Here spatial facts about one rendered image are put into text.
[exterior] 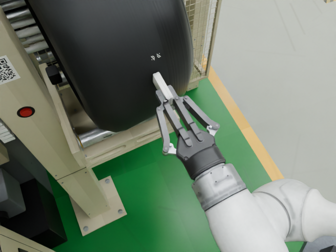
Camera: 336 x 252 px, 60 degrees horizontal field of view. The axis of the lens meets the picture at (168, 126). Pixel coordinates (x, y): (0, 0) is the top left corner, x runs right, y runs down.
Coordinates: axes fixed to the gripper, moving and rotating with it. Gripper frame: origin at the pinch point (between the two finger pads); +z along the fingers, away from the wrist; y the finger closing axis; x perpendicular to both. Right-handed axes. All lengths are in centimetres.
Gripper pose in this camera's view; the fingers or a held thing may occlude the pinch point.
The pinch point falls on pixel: (162, 89)
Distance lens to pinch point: 62.9
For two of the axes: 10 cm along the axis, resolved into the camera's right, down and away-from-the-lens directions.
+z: -4.5, -8.2, 3.4
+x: -0.6, 4.1, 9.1
